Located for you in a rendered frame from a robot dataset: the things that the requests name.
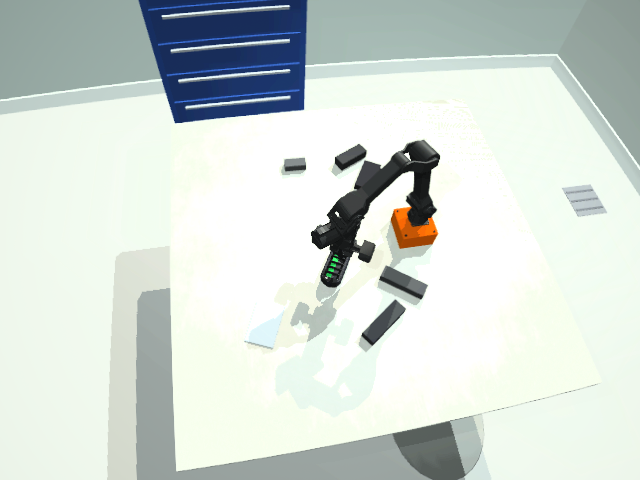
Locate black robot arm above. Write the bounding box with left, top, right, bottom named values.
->
left=311, top=140, right=441, bottom=250

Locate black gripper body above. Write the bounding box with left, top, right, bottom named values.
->
left=330, top=235, right=376, bottom=263

